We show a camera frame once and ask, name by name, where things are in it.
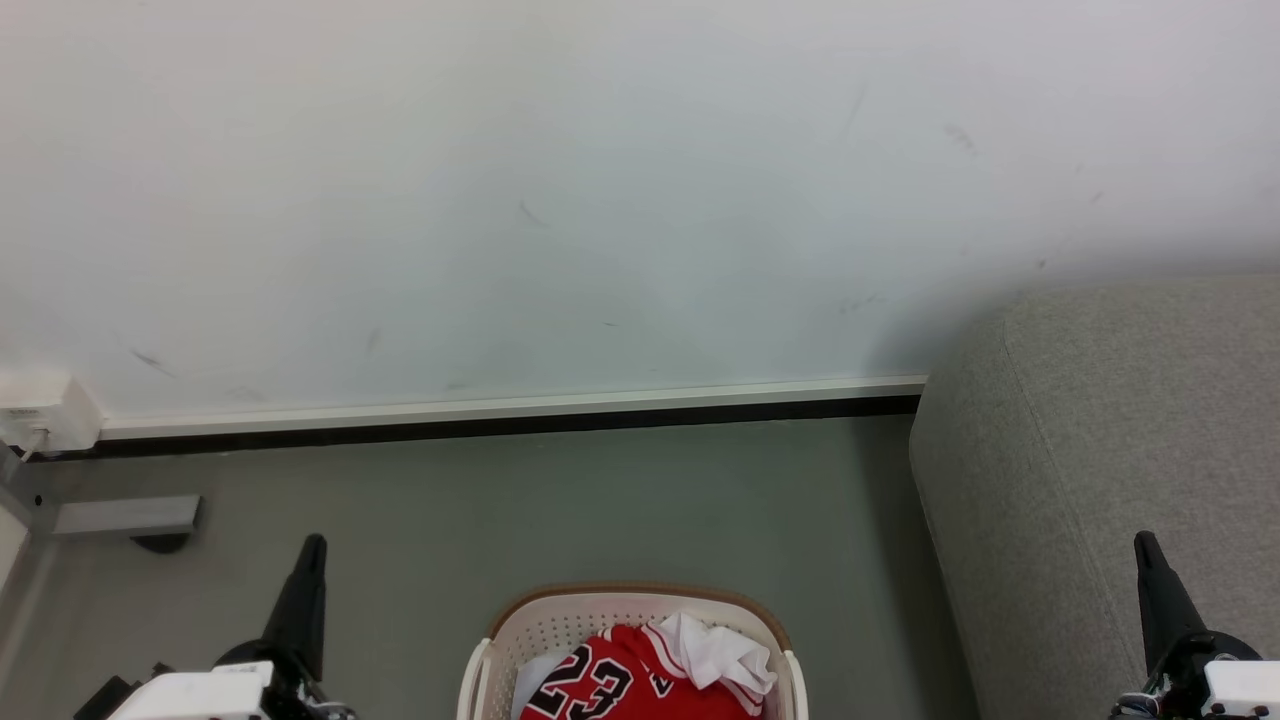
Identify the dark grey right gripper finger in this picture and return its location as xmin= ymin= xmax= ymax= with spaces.
xmin=1134 ymin=531 xmax=1207 ymax=663

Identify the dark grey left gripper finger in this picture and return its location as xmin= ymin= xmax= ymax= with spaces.
xmin=262 ymin=534 xmax=329 ymax=683

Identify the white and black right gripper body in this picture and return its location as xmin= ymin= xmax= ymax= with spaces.
xmin=1138 ymin=631 xmax=1280 ymax=720

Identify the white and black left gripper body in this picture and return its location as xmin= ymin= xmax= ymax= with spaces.
xmin=105 ymin=640 xmax=357 ymax=720

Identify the red and white basketball jersey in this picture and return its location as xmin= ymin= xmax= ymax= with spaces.
xmin=520 ymin=612 xmax=779 ymax=720

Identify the cream perforated laundry basket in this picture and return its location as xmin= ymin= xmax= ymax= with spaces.
xmin=458 ymin=583 xmax=809 ymax=720

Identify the grey fabric sofa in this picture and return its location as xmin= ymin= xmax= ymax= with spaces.
xmin=908 ymin=275 xmax=1280 ymax=720

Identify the white cloth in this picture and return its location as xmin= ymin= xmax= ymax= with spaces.
xmin=512 ymin=652 xmax=577 ymax=717

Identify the white baseboard with black strip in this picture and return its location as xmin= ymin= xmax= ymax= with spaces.
xmin=98 ymin=375 xmax=929 ymax=453

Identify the grey metal bracket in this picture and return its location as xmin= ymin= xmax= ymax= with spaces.
xmin=52 ymin=495 xmax=204 ymax=538

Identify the grey metal frame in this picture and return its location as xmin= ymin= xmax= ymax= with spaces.
xmin=0 ymin=440 xmax=61 ymax=601

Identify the white wall power box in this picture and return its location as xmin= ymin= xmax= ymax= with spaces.
xmin=0 ymin=375 xmax=104 ymax=454

